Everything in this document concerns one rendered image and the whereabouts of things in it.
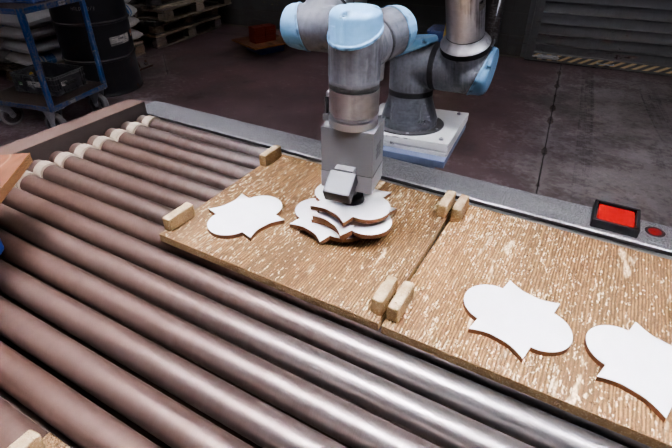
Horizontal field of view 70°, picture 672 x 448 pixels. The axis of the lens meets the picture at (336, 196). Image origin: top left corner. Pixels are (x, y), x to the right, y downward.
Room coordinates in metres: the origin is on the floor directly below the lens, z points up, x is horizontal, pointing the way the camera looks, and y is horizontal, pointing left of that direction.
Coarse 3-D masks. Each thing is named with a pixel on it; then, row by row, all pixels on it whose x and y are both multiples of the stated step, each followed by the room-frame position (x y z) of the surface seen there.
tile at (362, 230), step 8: (392, 208) 0.68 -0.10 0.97; (320, 216) 0.65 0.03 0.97; (328, 216) 0.65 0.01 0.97; (328, 224) 0.64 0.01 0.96; (336, 224) 0.63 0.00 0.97; (352, 224) 0.63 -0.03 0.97; (360, 224) 0.63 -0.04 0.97; (368, 224) 0.63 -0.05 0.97; (376, 224) 0.63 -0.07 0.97; (384, 224) 0.63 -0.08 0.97; (344, 232) 0.61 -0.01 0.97; (352, 232) 0.61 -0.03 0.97; (360, 232) 0.61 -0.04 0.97; (368, 232) 0.61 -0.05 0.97; (376, 232) 0.61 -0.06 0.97; (384, 232) 0.61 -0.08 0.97
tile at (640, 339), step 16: (592, 336) 0.42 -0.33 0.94; (608, 336) 0.42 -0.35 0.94; (624, 336) 0.42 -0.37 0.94; (640, 336) 0.42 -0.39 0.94; (592, 352) 0.39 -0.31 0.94; (608, 352) 0.39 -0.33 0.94; (624, 352) 0.39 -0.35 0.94; (640, 352) 0.39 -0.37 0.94; (656, 352) 0.39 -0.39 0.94; (608, 368) 0.37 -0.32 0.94; (624, 368) 0.37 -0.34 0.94; (640, 368) 0.37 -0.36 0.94; (656, 368) 0.37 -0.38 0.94; (624, 384) 0.35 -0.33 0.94; (640, 384) 0.35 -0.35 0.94; (656, 384) 0.35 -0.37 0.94; (640, 400) 0.33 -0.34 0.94; (656, 400) 0.33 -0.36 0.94
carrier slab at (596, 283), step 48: (480, 240) 0.63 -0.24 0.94; (528, 240) 0.63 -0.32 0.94; (576, 240) 0.63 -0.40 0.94; (432, 288) 0.52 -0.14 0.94; (528, 288) 0.52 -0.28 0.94; (576, 288) 0.52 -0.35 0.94; (624, 288) 0.52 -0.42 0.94; (432, 336) 0.43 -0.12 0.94; (480, 336) 0.43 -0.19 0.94; (576, 336) 0.43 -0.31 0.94; (528, 384) 0.36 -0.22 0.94; (576, 384) 0.36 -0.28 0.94; (624, 432) 0.30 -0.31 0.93
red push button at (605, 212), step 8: (600, 208) 0.74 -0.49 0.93; (608, 208) 0.74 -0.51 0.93; (616, 208) 0.74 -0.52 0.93; (600, 216) 0.71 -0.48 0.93; (608, 216) 0.71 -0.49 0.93; (616, 216) 0.71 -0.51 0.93; (624, 216) 0.71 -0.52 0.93; (632, 216) 0.71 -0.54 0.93; (624, 224) 0.69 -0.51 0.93; (632, 224) 0.69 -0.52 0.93
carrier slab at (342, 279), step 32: (288, 160) 0.92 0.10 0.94; (224, 192) 0.78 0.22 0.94; (256, 192) 0.78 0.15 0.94; (288, 192) 0.78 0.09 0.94; (416, 192) 0.78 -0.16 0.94; (192, 224) 0.68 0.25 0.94; (288, 224) 0.68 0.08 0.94; (416, 224) 0.68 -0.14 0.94; (224, 256) 0.59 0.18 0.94; (256, 256) 0.59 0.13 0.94; (288, 256) 0.59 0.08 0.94; (320, 256) 0.59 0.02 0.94; (352, 256) 0.59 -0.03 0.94; (384, 256) 0.59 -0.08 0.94; (416, 256) 0.59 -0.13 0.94; (288, 288) 0.52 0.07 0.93; (320, 288) 0.52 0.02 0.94; (352, 288) 0.52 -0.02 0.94; (352, 320) 0.47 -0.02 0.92; (384, 320) 0.47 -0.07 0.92
